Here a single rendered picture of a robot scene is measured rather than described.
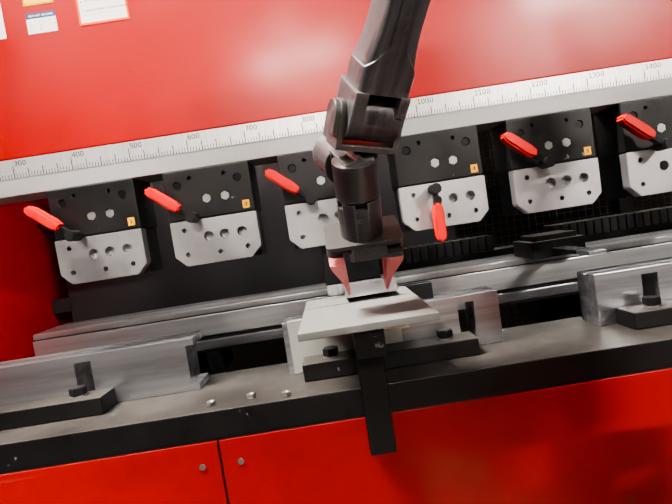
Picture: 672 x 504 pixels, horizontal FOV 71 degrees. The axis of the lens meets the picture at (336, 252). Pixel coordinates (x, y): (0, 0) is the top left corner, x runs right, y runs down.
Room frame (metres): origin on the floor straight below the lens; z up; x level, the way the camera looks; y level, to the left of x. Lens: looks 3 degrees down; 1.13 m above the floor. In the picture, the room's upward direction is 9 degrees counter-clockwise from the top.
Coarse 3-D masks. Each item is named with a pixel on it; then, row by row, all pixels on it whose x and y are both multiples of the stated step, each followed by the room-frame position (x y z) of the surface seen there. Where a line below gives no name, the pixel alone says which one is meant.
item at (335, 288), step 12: (324, 252) 0.86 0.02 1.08; (348, 252) 0.86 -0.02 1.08; (324, 264) 0.86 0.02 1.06; (348, 264) 0.86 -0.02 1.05; (360, 264) 0.86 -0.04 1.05; (372, 264) 0.86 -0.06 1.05; (336, 276) 0.86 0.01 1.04; (348, 276) 0.86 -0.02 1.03; (360, 276) 0.86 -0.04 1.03; (372, 276) 0.86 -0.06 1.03; (336, 288) 0.87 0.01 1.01
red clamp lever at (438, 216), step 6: (432, 186) 0.78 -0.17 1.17; (438, 186) 0.78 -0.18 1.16; (432, 192) 0.79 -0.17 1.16; (438, 192) 0.79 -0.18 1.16; (432, 198) 0.80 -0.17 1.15; (438, 198) 0.79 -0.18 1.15; (438, 204) 0.79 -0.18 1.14; (432, 210) 0.80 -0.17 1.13; (438, 210) 0.79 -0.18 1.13; (432, 216) 0.80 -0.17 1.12; (438, 216) 0.79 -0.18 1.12; (444, 216) 0.79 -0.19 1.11; (438, 222) 0.79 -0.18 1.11; (444, 222) 0.79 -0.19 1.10; (438, 228) 0.79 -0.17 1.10; (444, 228) 0.79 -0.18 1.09; (438, 234) 0.79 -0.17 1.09; (444, 234) 0.79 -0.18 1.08
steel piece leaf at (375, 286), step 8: (376, 280) 0.76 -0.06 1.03; (392, 280) 0.76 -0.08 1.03; (344, 288) 0.76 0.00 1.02; (352, 288) 0.76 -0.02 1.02; (360, 288) 0.76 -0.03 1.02; (368, 288) 0.76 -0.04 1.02; (376, 288) 0.76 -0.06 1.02; (384, 288) 0.76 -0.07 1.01; (392, 288) 0.76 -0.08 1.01; (352, 296) 0.76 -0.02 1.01
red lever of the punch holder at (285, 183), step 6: (270, 174) 0.79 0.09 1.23; (276, 174) 0.79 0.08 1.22; (276, 180) 0.79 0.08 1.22; (282, 180) 0.79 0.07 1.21; (288, 180) 0.79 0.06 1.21; (282, 186) 0.79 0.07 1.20; (288, 186) 0.79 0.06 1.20; (294, 186) 0.79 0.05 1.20; (294, 192) 0.79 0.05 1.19; (300, 192) 0.79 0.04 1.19; (306, 198) 0.78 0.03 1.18; (312, 198) 0.78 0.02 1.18; (312, 204) 0.80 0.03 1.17
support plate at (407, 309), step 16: (400, 288) 0.83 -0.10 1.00; (320, 304) 0.79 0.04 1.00; (352, 304) 0.74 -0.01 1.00; (368, 304) 0.72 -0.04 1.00; (384, 304) 0.70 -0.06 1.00; (400, 304) 0.68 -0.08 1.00; (416, 304) 0.66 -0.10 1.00; (304, 320) 0.67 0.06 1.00; (320, 320) 0.65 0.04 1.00; (336, 320) 0.64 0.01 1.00; (352, 320) 0.62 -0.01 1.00; (368, 320) 0.60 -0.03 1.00; (384, 320) 0.59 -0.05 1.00; (400, 320) 0.59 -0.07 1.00; (416, 320) 0.59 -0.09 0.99; (432, 320) 0.59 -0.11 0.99; (304, 336) 0.59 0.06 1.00; (320, 336) 0.59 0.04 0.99
